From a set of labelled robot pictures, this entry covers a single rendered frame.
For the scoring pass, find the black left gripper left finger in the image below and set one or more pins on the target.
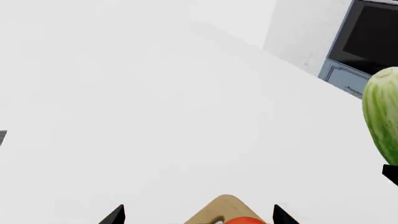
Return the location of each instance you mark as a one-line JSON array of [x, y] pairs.
[[115, 217]]

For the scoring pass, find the red tomato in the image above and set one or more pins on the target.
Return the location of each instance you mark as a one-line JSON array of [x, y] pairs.
[[244, 220]]

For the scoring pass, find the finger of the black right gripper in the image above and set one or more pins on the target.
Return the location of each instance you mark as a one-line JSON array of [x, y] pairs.
[[282, 216]]

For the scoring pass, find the green striped cucumber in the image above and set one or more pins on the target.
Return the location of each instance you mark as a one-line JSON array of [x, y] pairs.
[[382, 119]]

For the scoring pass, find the black left gripper right finger tip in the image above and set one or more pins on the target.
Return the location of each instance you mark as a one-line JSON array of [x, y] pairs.
[[391, 173]]

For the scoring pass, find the grey oven with dark window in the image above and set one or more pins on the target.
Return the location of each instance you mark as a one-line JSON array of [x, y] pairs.
[[360, 46]]

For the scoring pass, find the dark grey sink edge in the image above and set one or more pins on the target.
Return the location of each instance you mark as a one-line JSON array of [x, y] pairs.
[[2, 137]]

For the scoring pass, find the wooden cutting board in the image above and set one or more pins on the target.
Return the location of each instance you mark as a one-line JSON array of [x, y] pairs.
[[220, 210]]

